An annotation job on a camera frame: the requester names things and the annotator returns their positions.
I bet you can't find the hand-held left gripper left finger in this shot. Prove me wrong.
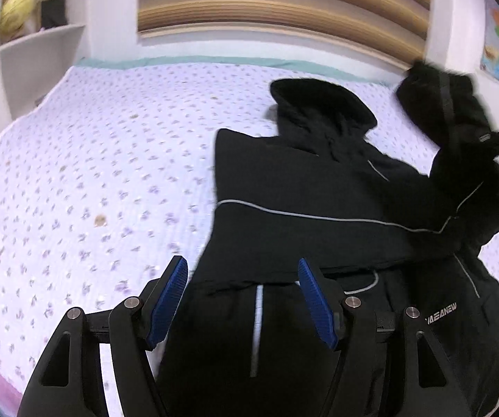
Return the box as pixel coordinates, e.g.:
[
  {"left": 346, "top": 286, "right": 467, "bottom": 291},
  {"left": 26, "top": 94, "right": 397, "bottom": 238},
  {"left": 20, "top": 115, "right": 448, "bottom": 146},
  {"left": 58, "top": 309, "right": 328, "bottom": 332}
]
[{"left": 17, "top": 255, "right": 188, "bottom": 417}]

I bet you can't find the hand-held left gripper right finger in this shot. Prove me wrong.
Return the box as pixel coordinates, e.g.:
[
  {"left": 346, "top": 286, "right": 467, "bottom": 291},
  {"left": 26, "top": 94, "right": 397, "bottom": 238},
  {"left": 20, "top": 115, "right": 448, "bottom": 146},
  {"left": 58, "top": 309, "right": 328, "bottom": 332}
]
[{"left": 298, "top": 257, "right": 472, "bottom": 417}]

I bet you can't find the black hooded jacket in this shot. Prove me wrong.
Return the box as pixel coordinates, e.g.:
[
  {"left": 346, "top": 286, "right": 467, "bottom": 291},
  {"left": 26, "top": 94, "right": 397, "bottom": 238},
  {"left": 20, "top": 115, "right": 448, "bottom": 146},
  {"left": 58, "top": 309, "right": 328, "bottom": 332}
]
[{"left": 156, "top": 62, "right": 499, "bottom": 417}]

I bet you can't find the bed with floral sheet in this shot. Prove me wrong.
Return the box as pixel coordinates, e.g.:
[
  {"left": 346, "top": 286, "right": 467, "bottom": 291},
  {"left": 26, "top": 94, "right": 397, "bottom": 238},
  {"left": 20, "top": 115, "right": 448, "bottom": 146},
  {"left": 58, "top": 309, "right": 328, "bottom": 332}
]
[{"left": 0, "top": 60, "right": 499, "bottom": 404}]

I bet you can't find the teal bed sheet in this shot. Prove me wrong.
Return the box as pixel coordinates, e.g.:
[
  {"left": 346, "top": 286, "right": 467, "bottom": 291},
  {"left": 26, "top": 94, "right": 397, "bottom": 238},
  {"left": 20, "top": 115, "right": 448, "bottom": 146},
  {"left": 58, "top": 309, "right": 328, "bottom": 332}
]
[{"left": 75, "top": 56, "right": 407, "bottom": 85}]

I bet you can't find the brown striped window blind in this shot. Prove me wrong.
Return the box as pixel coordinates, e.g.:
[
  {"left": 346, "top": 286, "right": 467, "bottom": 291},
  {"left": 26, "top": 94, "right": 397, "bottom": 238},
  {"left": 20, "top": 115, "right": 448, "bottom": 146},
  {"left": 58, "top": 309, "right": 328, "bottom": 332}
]
[{"left": 136, "top": 0, "right": 432, "bottom": 70}]

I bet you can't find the white bookshelf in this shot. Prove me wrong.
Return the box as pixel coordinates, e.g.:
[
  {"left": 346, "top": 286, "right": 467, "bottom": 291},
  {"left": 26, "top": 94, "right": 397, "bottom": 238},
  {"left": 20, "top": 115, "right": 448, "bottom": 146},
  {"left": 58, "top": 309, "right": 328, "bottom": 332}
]
[{"left": 0, "top": 0, "right": 91, "bottom": 166}]

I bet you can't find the black box on shelf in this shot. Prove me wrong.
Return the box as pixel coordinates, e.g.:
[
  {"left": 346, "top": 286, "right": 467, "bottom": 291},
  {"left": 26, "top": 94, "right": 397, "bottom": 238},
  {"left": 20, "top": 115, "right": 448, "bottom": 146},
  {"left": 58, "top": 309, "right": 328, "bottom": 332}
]
[{"left": 40, "top": 0, "right": 70, "bottom": 30}]

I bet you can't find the yellow globe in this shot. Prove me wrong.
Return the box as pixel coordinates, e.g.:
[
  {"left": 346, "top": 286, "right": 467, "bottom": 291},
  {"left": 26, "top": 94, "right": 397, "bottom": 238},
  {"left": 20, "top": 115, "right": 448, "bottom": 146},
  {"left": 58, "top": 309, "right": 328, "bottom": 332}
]
[{"left": 0, "top": 0, "right": 37, "bottom": 35}]

